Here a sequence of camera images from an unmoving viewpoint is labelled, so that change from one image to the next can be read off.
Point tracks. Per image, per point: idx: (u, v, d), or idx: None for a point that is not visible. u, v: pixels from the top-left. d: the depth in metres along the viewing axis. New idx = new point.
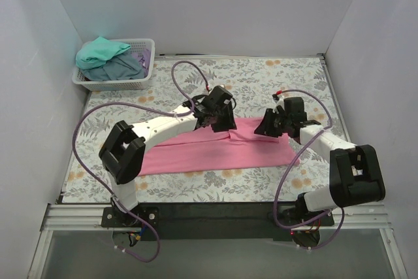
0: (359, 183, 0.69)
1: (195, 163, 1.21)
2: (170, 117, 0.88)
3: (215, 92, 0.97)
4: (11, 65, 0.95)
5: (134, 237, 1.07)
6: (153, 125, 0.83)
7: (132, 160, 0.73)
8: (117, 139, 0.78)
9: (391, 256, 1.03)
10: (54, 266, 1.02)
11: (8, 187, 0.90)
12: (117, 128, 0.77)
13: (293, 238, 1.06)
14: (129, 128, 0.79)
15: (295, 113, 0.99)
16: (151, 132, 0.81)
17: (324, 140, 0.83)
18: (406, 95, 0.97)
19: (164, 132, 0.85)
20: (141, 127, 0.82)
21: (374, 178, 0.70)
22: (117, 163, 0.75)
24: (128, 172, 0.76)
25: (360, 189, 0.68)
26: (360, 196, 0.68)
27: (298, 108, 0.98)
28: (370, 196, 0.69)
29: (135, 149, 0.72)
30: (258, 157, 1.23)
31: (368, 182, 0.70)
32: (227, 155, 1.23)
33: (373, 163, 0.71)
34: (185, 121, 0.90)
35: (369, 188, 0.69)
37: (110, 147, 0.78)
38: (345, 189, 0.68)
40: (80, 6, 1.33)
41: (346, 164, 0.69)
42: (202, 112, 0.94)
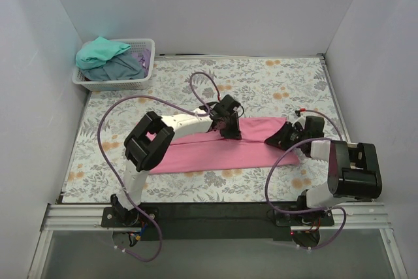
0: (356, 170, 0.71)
1: (195, 163, 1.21)
2: (191, 115, 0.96)
3: (226, 100, 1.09)
4: (11, 65, 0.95)
5: (134, 237, 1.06)
6: (179, 118, 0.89)
7: (162, 146, 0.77)
8: (147, 127, 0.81)
9: (391, 256, 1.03)
10: (54, 266, 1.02)
11: (8, 187, 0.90)
12: (147, 117, 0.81)
13: (293, 238, 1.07)
14: (159, 119, 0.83)
15: (313, 131, 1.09)
16: (176, 125, 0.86)
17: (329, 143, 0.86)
18: (406, 95, 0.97)
19: (186, 127, 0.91)
20: (168, 119, 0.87)
21: (371, 169, 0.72)
22: (145, 149, 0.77)
24: (154, 159, 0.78)
25: (354, 177, 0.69)
26: (355, 180, 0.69)
27: (317, 128, 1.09)
28: (365, 183, 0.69)
29: (167, 134, 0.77)
30: (258, 157, 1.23)
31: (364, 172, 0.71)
32: (227, 155, 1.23)
33: (371, 157, 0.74)
34: (202, 121, 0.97)
35: (366, 176, 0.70)
37: (138, 135, 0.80)
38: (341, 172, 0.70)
40: (80, 6, 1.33)
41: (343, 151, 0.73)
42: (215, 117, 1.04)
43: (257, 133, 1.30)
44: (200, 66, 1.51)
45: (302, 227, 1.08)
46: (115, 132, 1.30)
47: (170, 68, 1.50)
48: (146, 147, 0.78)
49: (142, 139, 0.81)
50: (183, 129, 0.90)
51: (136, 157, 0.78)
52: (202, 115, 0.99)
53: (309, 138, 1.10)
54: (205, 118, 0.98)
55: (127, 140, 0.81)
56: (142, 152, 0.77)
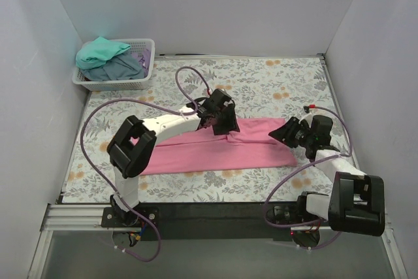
0: (357, 210, 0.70)
1: (194, 163, 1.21)
2: (176, 115, 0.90)
3: (216, 95, 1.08)
4: (11, 66, 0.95)
5: (134, 237, 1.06)
6: (162, 120, 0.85)
7: (143, 152, 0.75)
8: (128, 132, 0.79)
9: (391, 256, 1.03)
10: (55, 266, 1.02)
11: (8, 186, 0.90)
12: (128, 121, 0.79)
13: (293, 238, 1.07)
14: (140, 122, 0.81)
15: (319, 134, 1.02)
16: (160, 128, 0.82)
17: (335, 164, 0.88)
18: (406, 95, 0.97)
19: (171, 129, 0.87)
20: (151, 122, 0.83)
21: (375, 210, 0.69)
22: (128, 157, 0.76)
24: (138, 165, 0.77)
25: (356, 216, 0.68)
26: (354, 223, 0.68)
27: (324, 131, 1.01)
28: (364, 227, 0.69)
29: (147, 141, 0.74)
30: (257, 157, 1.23)
31: (368, 213, 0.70)
32: (226, 155, 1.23)
33: (379, 196, 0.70)
34: (189, 120, 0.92)
35: (368, 219, 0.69)
37: (119, 142, 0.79)
38: (341, 215, 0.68)
40: (80, 6, 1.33)
41: (349, 189, 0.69)
42: (204, 114, 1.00)
43: (255, 133, 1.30)
44: (200, 66, 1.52)
45: (302, 227, 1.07)
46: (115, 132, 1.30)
47: (170, 68, 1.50)
48: (128, 154, 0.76)
49: (125, 145, 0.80)
50: (168, 131, 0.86)
51: (119, 164, 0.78)
52: (189, 114, 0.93)
53: (313, 140, 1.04)
54: (192, 117, 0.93)
55: (110, 146, 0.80)
56: (124, 160, 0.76)
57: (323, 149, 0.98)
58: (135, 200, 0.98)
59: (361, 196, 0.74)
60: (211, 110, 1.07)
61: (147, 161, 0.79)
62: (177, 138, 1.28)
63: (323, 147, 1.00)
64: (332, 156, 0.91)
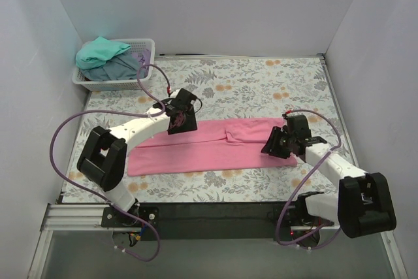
0: (368, 213, 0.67)
1: (193, 163, 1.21)
2: (144, 117, 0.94)
3: (182, 94, 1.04)
4: (11, 65, 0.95)
5: (134, 237, 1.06)
6: (130, 126, 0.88)
7: (115, 163, 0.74)
8: (96, 146, 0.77)
9: (391, 256, 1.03)
10: (55, 266, 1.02)
11: (7, 186, 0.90)
12: (95, 134, 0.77)
13: (293, 238, 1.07)
14: (107, 133, 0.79)
15: (299, 130, 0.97)
16: (129, 133, 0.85)
17: (332, 166, 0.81)
18: (406, 95, 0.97)
19: (141, 132, 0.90)
20: (119, 130, 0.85)
21: (385, 208, 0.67)
22: (99, 170, 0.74)
24: (112, 178, 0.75)
25: (369, 220, 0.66)
26: (369, 229, 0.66)
27: (302, 126, 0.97)
28: (379, 227, 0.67)
29: (117, 151, 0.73)
30: (257, 157, 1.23)
31: (377, 213, 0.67)
32: (226, 156, 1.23)
33: (385, 193, 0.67)
34: (158, 121, 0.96)
35: (380, 220, 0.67)
37: (89, 156, 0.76)
38: (355, 224, 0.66)
40: (80, 6, 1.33)
41: (356, 196, 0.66)
42: (173, 111, 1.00)
43: (255, 133, 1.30)
44: (200, 66, 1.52)
45: (302, 227, 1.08)
46: None
47: (170, 68, 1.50)
48: (100, 167, 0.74)
49: (96, 159, 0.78)
50: (139, 134, 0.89)
51: (93, 180, 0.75)
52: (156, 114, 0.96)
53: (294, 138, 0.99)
54: (160, 118, 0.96)
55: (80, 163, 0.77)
56: (96, 174, 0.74)
57: (311, 144, 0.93)
58: (128, 204, 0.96)
59: (366, 193, 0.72)
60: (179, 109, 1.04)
61: (121, 171, 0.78)
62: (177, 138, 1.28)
63: (307, 140, 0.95)
64: (325, 155, 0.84)
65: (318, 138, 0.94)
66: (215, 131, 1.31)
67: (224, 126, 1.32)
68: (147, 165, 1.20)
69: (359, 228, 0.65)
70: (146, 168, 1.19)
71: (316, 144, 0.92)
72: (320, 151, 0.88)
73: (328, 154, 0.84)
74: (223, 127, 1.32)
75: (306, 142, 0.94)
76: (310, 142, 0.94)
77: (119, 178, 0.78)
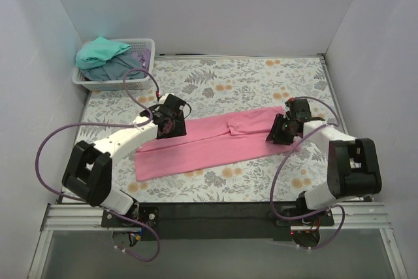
0: (355, 174, 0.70)
1: (201, 162, 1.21)
2: (130, 128, 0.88)
3: (170, 100, 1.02)
4: (11, 65, 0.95)
5: (134, 237, 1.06)
6: (116, 138, 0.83)
7: (100, 177, 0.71)
8: (80, 162, 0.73)
9: (391, 256, 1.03)
10: (55, 266, 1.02)
11: (8, 186, 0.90)
12: (78, 149, 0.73)
13: (293, 238, 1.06)
14: (91, 147, 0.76)
15: (300, 112, 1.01)
16: (114, 146, 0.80)
17: (324, 134, 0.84)
18: (405, 96, 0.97)
19: (127, 143, 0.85)
20: (103, 144, 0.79)
21: (371, 170, 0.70)
22: (86, 186, 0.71)
24: (98, 191, 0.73)
25: (355, 180, 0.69)
26: (355, 187, 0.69)
27: (303, 108, 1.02)
28: (365, 188, 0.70)
29: (102, 166, 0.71)
30: (262, 146, 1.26)
31: (364, 174, 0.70)
32: (231, 149, 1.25)
33: (372, 156, 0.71)
34: (145, 130, 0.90)
35: (366, 180, 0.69)
37: (74, 173, 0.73)
38: (341, 181, 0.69)
40: (80, 6, 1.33)
41: (343, 155, 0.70)
42: (160, 118, 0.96)
43: (257, 123, 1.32)
44: (200, 66, 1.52)
45: (302, 227, 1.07)
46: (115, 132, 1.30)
47: (170, 68, 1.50)
48: (86, 183, 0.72)
49: (81, 174, 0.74)
50: (126, 146, 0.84)
51: (80, 196, 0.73)
52: (143, 123, 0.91)
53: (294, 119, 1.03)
54: (147, 126, 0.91)
55: (64, 180, 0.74)
56: (83, 191, 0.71)
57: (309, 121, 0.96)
58: (127, 205, 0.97)
59: (354, 159, 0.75)
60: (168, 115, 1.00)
61: (108, 183, 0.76)
62: (182, 138, 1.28)
63: (307, 119, 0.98)
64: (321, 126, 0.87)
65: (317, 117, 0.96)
66: (217, 126, 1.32)
67: (225, 119, 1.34)
68: (156, 169, 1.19)
69: (346, 186, 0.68)
70: (155, 172, 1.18)
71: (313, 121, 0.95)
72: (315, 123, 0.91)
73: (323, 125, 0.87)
74: (224, 121, 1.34)
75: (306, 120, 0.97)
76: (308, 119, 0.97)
77: (108, 189, 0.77)
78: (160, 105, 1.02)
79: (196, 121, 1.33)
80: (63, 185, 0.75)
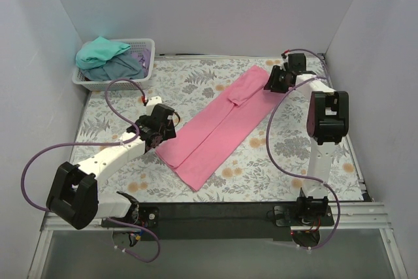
0: (328, 119, 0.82)
1: (236, 139, 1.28)
2: (116, 146, 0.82)
3: (157, 112, 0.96)
4: (11, 65, 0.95)
5: (134, 237, 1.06)
6: (102, 157, 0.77)
7: (86, 200, 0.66)
8: (64, 184, 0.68)
9: (391, 257, 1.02)
10: (54, 266, 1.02)
11: (8, 185, 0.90)
12: (61, 171, 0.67)
13: (293, 238, 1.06)
14: (76, 168, 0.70)
15: (295, 64, 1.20)
16: (100, 166, 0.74)
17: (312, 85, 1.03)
18: (405, 95, 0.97)
19: (113, 163, 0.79)
20: (88, 163, 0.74)
21: (341, 117, 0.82)
22: (71, 208, 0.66)
24: (85, 213, 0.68)
25: (328, 124, 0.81)
26: (328, 131, 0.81)
27: (298, 61, 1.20)
28: (336, 132, 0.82)
29: (87, 189, 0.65)
30: (266, 102, 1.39)
31: (336, 120, 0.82)
32: (242, 116, 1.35)
33: (345, 106, 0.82)
34: (132, 147, 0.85)
35: (337, 125, 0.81)
37: (58, 195, 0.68)
38: (316, 125, 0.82)
40: (80, 6, 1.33)
41: (321, 102, 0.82)
42: (148, 133, 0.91)
43: (251, 87, 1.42)
44: (200, 66, 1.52)
45: (302, 227, 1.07)
46: (115, 132, 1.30)
47: (170, 68, 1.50)
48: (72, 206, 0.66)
49: (66, 196, 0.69)
50: (112, 165, 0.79)
51: (66, 219, 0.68)
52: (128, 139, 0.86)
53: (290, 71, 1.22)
54: (134, 143, 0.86)
55: (49, 202, 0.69)
56: (68, 214, 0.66)
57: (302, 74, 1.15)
58: (124, 210, 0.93)
59: (332, 108, 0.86)
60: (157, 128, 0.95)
61: (96, 204, 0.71)
62: (202, 134, 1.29)
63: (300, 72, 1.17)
64: (310, 80, 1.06)
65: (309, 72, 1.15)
66: (223, 104, 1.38)
67: (224, 95, 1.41)
68: (200, 170, 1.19)
69: (319, 128, 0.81)
70: (205, 169, 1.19)
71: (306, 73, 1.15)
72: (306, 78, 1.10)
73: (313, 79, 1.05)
74: (225, 98, 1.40)
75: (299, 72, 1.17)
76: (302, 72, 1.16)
77: (95, 210, 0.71)
78: (147, 117, 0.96)
79: (210, 121, 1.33)
80: (48, 208, 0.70)
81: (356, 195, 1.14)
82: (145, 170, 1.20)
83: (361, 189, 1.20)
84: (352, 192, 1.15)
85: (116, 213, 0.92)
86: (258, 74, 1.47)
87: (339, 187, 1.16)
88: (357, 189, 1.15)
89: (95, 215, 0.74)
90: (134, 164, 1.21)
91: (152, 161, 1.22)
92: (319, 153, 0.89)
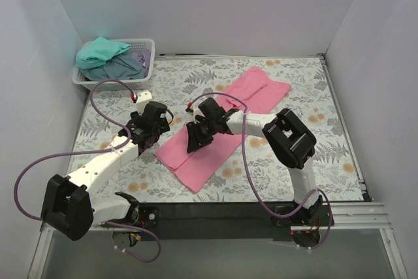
0: (294, 140, 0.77)
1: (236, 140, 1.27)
2: (108, 152, 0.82)
3: (149, 111, 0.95)
4: (12, 66, 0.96)
5: (134, 237, 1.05)
6: (93, 165, 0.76)
7: (80, 212, 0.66)
8: (56, 197, 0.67)
9: (391, 256, 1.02)
10: (55, 266, 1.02)
11: (8, 186, 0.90)
12: (52, 185, 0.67)
13: (293, 238, 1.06)
14: (66, 180, 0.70)
15: (214, 112, 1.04)
16: (91, 177, 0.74)
17: (251, 123, 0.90)
18: (405, 96, 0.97)
19: (106, 170, 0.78)
20: (78, 174, 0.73)
21: (302, 130, 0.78)
22: (65, 221, 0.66)
24: (80, 225, 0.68)
25: (298, 145, 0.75)
26: (302, 151, 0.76)
27: (214, 106, 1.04)
28: (307, 146, 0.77)
29: (78, 202, 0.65)
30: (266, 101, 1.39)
31: (300, 136, 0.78)
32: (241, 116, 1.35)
33: (294, 119, 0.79)
34: (125, 152, 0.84)
35: (305, 138, 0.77)
37: (51, 208, 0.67)
38: (290, 155, 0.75)
40: (80, 6, 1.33)
41: (276, 132, 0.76)
42: (140, 135, 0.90)
43: (249, 88, 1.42)
44: (200, 66, 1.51)
45: (302, 227, 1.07)
46: (115, 132, 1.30)
47: (170, 68, 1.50)
48: (66, 217, 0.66)
49: (59, 208, 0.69)
50: (104, 173, 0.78)
51: (61, 230, 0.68)
52: (119, 144, 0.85)
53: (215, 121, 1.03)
54: (126, 147, 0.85)
55: (44, 215, 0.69)
56: (64, 227, 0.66)
57: (229, 117, 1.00)
58: (123, 210, 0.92)
59: (285, 129, 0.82)
60: (149, 127, 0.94)
61: (91, 213, 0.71)
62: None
63: (225, 116, 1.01)
64: (243, 119, 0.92)
65: (233, 109, 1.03)
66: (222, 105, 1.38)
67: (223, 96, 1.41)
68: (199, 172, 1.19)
69: (295, 155, 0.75)
70: (205, 171, 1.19)
71: (233, 115, 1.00)
72: (238, 119, 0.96)
73: (245, 117, 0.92)
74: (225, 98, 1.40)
75: (225, 117, 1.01)
76: (228, 115, 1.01)
77: (91, 219, 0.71)
78: (137, 117, 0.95)
79: None
80: (43, 219, 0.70)
81: (356, 195, 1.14)
82: (145, 170, 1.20)
83: (361, 189, 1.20)
84: (352, 191, 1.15)
85: (116, 215, 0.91)
86: (257, 74, 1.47)
87: (339, 187, 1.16)
88: (357, 189, 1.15)
89: (93, 224, 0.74)
90: (134, 164, 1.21)
91: (152, 162, 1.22)
92: (305, 174, 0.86)
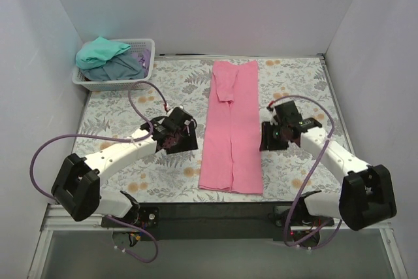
0: (371, 204, 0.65)
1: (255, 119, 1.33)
2: (127, 143, 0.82)
3: (176, 113, 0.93)
4: (11, 65, 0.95)
5: (134, 237, 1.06)
6: (108, 153, 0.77)
7: (89, 194, 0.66)
8: (69, 175, 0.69)
9: (391, 256, 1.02)
10: (54, 267, 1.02)
11: (8, 186, 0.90)
12: (68, 162, 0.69)
13: (292, 238, 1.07)
14: (82, 161, 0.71)
15: (289, 115, 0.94)
16: (106, 163, 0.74)
17: (332, 158, 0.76)
18: (405, 95, 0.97)
19: (121, 160, 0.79)
20: (93, 157, 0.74)
21: (387, 199, 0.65)
22: (73, 201, 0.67)
24: (86, 208, 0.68)
25: (372, 210, 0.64)
26: (374, 217, 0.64)
27: (292, 112, 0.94)
28: (383, 217, 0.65)
29: (89, 184, 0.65)
30: (250, 83, 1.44)
31: (379, 204, 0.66)
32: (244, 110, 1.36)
33: (388, 185, 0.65)
34: (143, 146, 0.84)
35: (385, 210, 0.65)
37: (63, 185, 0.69)
38: (358, 215, 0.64)
40: (80, 7, 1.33)
41: (360, 186, 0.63)
42: (161, 134, 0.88)
43: (230, 82, 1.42)
44: (200, 66, 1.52)
45: (302, 227, 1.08)
46: (115, 132, 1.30)
47: (170, 68, 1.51)
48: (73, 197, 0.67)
49: (70, 187, 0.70)
50: (119, 163, 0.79)
51: (67, 210, 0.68)
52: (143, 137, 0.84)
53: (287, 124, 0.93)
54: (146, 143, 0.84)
55: (54, 191, 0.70)
56: (70, 206, 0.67)
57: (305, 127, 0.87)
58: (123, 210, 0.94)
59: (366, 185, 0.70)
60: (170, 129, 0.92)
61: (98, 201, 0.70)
62: (226, 146, 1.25)
63: (300, 122, 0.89)
64: (325, 144, 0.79)
65: (312, 121, 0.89)
66: (220, 111, 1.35)
67: (213, 100, 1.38)
68: (246, 174, 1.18)
69: (364, 219, 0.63)
70: (253, 164, 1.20)
71: (310, 129, 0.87)
72: (319, 141, 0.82)
73: (327, 144, 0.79)
74: (213, 105, 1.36)
75: (299, 124, 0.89)
76: (304, 126, 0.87)
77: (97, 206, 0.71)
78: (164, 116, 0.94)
79: (217, 127, 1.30)
80: (52, 195, 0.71)
81: None
82: (145, 170, 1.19)
83: None
84: None
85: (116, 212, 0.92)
86: (223, 68, 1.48)
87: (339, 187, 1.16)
88: None
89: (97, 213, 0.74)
90: (134, 164, 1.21)
91: (152, 162, 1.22)
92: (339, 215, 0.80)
